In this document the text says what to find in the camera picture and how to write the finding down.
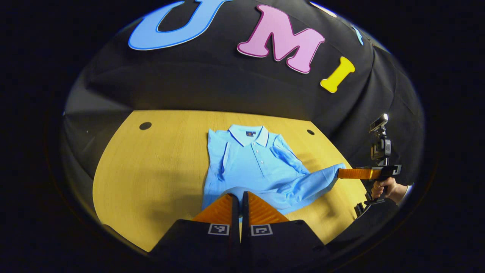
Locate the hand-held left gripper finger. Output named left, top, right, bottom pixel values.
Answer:
left=150, top=193, right=241, bottom=266
left=241, top=191, right=330, bottom=268

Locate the light blue T-shirt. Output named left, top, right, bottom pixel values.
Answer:
left=201, top=124, right=346, bottom=222

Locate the black backdrop cloth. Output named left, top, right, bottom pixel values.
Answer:
left=63, top=0, right=425, bottom=182

